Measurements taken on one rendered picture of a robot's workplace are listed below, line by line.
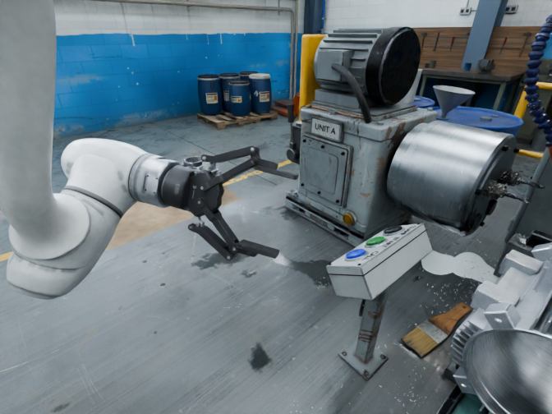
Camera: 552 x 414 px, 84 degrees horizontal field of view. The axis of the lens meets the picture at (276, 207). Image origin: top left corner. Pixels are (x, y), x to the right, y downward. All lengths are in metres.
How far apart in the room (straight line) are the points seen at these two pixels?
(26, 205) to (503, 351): 0.66
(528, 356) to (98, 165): 0.73
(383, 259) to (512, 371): 0.23
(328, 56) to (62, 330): 0.90
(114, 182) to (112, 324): 0.35
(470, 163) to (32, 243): 0.78
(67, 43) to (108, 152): 4.96
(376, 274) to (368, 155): 0.43
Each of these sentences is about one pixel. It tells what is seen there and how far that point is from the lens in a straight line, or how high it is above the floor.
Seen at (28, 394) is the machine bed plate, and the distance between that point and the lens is 0.77.
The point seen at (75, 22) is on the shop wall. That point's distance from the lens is 5.57.
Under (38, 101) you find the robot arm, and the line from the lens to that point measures 0.41.
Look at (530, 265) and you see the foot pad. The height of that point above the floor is 1.07.
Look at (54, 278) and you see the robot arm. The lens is 0.56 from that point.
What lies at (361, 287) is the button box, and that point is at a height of 1.05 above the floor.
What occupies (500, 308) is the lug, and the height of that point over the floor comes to 1.09.
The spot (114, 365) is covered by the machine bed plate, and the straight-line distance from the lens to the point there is 0.73.
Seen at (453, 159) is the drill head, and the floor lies 1.12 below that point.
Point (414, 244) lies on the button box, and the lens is 0.53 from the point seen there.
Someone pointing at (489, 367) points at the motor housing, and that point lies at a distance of 0.55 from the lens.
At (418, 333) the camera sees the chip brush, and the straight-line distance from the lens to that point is 0.75.
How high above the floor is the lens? 1.35
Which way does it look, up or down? 30 degrees down
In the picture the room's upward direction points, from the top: straight up
